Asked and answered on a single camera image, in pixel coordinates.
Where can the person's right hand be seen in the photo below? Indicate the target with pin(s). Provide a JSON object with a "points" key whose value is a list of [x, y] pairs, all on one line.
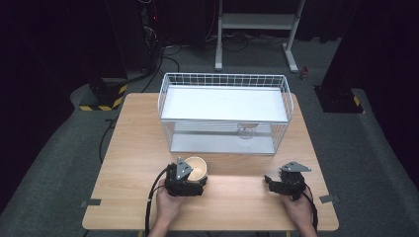
{"points": [[298, 210]]}

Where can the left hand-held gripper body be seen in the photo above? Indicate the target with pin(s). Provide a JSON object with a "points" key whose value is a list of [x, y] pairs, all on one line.
{"points": [[181, 186]]}

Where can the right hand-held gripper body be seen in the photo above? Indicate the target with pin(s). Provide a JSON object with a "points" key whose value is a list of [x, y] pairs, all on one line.
{"points": [[293, 182]]}

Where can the grey tape piece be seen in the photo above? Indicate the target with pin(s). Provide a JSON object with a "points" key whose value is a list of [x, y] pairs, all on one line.
{"points": [[329, 198], [91, 202]]}

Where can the person's left hand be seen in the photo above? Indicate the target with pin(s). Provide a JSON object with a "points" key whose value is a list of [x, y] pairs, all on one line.
{"points": [[168, 205]]}

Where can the dark equipment tower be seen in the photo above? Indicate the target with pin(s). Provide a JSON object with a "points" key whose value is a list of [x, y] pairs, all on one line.
{"points": [[135, 33]]}

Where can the black yellow striped base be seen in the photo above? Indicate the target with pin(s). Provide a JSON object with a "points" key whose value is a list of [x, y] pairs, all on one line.
{"points": [[339, 100], [105, 94]]}

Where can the beige paper cup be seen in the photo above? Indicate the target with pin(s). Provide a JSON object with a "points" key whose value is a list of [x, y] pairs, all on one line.
{"points": [[197, 168]]}

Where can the white metal stand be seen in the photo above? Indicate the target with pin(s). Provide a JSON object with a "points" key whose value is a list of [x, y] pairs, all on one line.
{"points": [[257, 21]]}

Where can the clear glass jar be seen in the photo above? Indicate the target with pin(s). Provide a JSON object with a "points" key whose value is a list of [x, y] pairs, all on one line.
{"points": [[245, 132]]}

